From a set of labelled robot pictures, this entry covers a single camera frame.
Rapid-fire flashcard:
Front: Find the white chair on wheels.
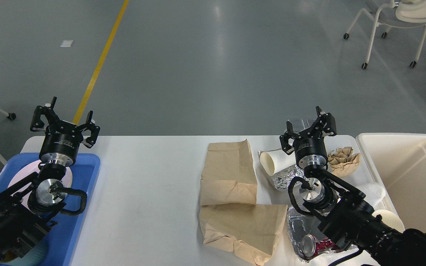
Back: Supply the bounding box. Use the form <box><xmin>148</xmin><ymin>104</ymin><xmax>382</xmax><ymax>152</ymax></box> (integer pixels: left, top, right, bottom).
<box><xmin>343</xmin><ymin>0</ymin><xmax>426</xmax><ymax>69</ymax></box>

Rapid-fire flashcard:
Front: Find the teal mug yellow inside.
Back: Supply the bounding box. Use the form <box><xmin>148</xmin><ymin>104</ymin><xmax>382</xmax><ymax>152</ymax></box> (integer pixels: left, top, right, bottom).
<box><xmin>2</xmin><ymin>240</ymin><xmax>49</xmax><ymax>266</ymax></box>

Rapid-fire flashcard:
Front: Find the brown paper bag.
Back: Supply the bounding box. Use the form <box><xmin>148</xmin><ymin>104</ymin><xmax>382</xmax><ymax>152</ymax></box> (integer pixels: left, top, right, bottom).
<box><xmin>200</xmin><ymin>139</ymin><xmax>258</xmax><ymax>206</ymax></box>
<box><xmin>199</xmin><ymin>203</ymin><xmax>288</xmax><ymax>266</ymax></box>

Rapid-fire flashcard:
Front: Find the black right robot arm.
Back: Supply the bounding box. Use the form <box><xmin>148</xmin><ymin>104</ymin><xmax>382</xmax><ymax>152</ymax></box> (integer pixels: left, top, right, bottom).
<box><xmin>279</xmin><ymin>106</ymin><xmax>426</xmax><ymax>266</ymax></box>

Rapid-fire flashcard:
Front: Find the crumpled aluminium foil upper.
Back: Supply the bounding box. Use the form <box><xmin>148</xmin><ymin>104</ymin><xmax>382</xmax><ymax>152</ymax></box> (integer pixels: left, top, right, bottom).
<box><xmin>258</xmin><ymin>150</ymin><xmax>304</xmax><ymax>191</ymax></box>

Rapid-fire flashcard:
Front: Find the crushed red soda can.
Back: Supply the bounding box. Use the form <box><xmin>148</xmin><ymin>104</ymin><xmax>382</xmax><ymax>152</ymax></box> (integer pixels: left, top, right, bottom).
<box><xmin>299</xmin><ymin>234</ymin><xmax>336</xmax><ymax>258</ymax></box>

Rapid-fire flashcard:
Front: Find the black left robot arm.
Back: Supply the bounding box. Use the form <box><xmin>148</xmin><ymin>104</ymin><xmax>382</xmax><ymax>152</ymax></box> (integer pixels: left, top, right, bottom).
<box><xmin>0</xmin><ymin>97</ymin><xmax>100</xmax><ymax>262</ymax></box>

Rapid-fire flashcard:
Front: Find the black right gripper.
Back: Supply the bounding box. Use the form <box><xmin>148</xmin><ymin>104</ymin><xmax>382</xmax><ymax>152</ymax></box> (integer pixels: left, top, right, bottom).
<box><xmin>280</xmin><ymin>106</ymin><xmax>338</xmax><ymax>170</ymax></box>

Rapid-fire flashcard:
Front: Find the pink plate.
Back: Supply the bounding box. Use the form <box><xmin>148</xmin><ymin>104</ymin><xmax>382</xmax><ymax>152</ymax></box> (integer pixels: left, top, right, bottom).
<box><xmin>2</xmin><ymin>160</ymin><xmax>68</xmax><ymax>213</ymax></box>

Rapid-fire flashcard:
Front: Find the crumpled aluminium foil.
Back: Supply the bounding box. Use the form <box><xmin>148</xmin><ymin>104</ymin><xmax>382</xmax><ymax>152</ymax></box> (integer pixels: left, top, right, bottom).
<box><xmin>286</xmin><ymin>206</ymin><xmax>358</xmax><ymax>266</ymax></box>
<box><xmin>258</xmin><ymin>150</ymin><xmax>304</xmax><ymax>191</ymax></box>

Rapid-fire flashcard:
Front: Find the white plastic bin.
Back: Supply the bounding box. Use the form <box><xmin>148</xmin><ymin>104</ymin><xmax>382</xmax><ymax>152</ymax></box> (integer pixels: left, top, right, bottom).
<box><xmin>356</xmin><ymin>133</ymin><xmax>426</xmax><ymax>233</ymax></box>

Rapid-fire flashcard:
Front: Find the white paper cup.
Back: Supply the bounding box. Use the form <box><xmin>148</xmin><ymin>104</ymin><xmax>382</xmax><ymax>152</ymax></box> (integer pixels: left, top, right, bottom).
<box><xmin>372</xmin><ymin>209</ymin><xmax>405</xmax><ymax>233</ymax></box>
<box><xmin>259</xmin><ymin>149</ymin><xmax>296</xmax><ymax>176</ymax></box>

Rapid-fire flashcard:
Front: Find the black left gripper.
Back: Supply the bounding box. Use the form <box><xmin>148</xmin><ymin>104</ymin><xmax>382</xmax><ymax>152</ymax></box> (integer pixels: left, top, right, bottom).
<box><xmin>30</xmin><ymin>97</ymin><xmax>100</xmax><ymax>167</ymax></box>

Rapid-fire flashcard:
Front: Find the white paper cup lower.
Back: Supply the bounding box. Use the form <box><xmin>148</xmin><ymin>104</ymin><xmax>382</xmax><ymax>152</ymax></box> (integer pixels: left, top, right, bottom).
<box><xmin>372</xmin><ymin>209</ymin><xmax>405</xmax><ymax>233</ymax></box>

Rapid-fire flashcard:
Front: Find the blue plastic tray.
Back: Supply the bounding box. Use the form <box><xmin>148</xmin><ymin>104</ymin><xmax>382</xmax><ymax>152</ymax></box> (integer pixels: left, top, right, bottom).
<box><xmin>0</xmin><ymin>153</ymin><xmax>101</xmax><ymax>266</ymax></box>

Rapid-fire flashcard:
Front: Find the crumpled aluminium foil lower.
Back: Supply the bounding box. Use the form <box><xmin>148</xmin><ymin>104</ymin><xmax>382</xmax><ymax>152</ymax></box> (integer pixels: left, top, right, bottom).
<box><xmin>286</xmin><ymin>206</ymin><xmax>358</xmax><ymax>266</ymax></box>

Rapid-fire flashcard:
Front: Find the yellow plate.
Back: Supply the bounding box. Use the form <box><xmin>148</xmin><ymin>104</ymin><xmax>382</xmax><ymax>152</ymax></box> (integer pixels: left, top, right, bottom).
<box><xmin>61</xmin><ymin>168</ymin><xmax>73</xmax><ymax>188</ymax></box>

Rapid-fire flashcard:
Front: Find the crumpled brown paper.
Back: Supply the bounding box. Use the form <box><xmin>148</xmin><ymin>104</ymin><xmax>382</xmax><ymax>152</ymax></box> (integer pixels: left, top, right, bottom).
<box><xmin>328</xmin><ymin>147</ymin><xmax>361</xmax><ymax>178</ymax></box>

